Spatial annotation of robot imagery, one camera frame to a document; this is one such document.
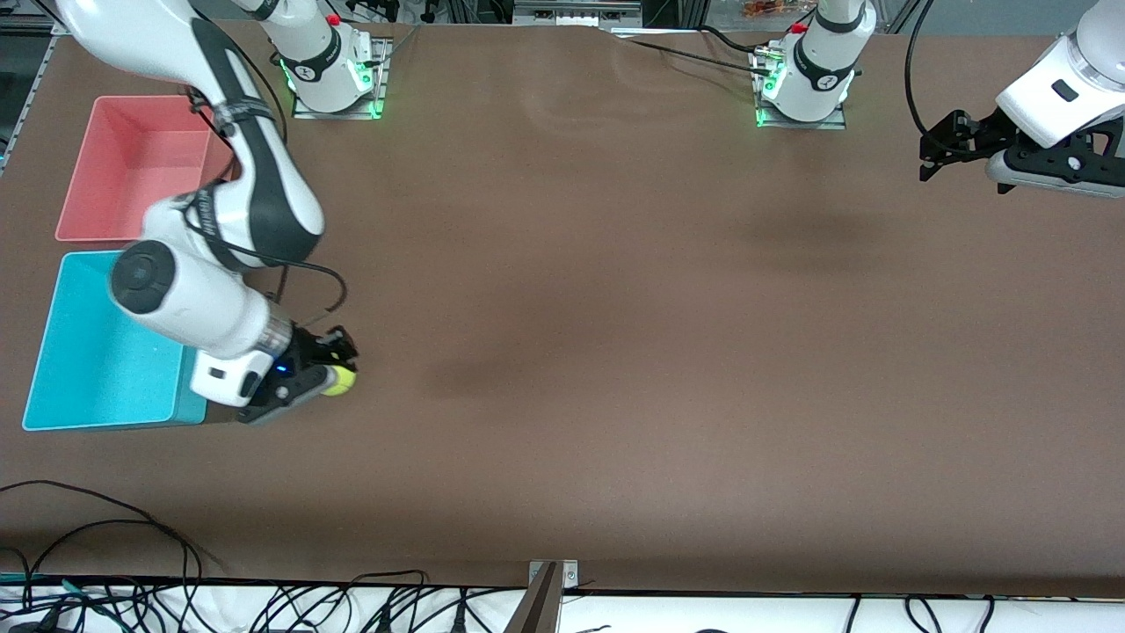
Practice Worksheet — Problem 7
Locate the blue plastic bin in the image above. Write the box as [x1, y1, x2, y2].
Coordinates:
[21, 250, 208, 433]

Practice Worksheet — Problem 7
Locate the pink plastic bin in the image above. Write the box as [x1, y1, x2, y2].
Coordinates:
[54, 95, 238, 243]

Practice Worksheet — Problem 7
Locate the grey power strip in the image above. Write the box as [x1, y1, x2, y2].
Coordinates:
[514, 0, 642, 27]

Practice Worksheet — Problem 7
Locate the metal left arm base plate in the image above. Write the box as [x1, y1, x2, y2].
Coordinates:
[754, 44, 849, 131]

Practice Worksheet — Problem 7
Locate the black cable on table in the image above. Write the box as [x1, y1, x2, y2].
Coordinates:
[626, 25, 774, 78]

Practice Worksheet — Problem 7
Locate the long black cable loop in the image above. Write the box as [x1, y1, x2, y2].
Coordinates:
[0, 479, 205, 586]

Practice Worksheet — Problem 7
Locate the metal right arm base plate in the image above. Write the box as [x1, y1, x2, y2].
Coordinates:
[292, 37, 393, 120]

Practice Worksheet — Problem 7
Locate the small metal bracket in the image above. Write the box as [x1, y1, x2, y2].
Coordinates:
[527, 559, 581, 588]

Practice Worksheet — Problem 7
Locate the grey metal post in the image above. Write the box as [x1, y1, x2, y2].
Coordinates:
[503, 563, 563, 633]

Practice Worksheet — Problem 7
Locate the aluminium frame rail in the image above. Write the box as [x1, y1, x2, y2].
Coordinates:
[0, 0, 67, 177]

